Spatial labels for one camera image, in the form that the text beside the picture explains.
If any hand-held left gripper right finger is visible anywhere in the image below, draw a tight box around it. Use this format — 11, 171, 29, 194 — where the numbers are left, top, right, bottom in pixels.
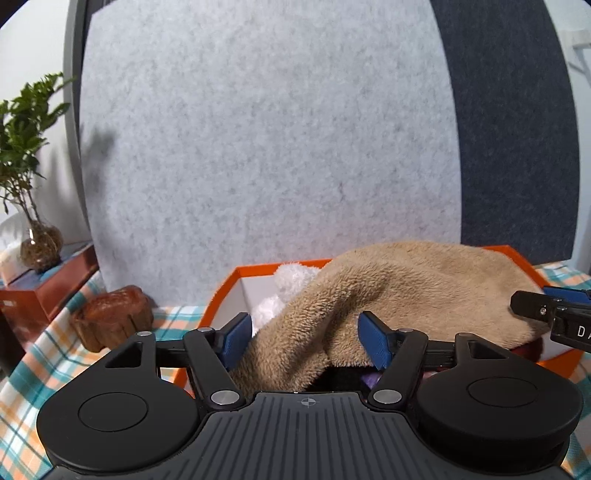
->
358, 311, 512, 411

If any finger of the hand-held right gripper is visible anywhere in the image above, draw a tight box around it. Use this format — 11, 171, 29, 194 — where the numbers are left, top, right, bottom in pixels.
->
542, 285, 591, 306
510, 290, 591, 324

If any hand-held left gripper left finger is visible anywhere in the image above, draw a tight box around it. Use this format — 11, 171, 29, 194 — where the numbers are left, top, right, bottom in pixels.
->
105, 312, 253, 411

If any orange storage box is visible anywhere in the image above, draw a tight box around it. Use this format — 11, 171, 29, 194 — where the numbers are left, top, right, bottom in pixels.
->
173, 244, 583, 393

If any beige fluffy towel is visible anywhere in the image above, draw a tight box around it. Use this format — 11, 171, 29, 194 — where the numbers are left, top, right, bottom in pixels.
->
228, 241, 550, 393

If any white fluffy towel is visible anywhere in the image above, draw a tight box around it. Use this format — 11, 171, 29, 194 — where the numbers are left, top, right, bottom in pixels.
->
256, 261, 333, 330

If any carved wooden bowl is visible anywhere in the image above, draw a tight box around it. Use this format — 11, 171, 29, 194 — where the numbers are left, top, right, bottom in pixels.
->
69, 285, 154, 352

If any dark grey felt board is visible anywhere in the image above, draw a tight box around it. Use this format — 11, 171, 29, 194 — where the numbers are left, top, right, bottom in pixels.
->
429, 0, 580, 266

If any red-brown wooden box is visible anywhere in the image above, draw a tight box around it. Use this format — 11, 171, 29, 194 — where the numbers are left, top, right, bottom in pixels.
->
0, 242, 100, 352

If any light grey felt board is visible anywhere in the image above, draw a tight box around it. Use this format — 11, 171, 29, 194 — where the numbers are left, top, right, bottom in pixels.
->
81, 0, 462, 308

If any round glass vase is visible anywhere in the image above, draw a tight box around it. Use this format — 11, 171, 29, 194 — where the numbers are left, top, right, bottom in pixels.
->
21, 219, 64, 273

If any plaid tablecloth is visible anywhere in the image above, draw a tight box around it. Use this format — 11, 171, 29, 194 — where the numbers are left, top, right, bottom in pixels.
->
0, 261, 591, 480

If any green potted plant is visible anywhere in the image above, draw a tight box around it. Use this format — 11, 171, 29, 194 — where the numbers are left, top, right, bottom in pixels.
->
0, 71, 77, 222

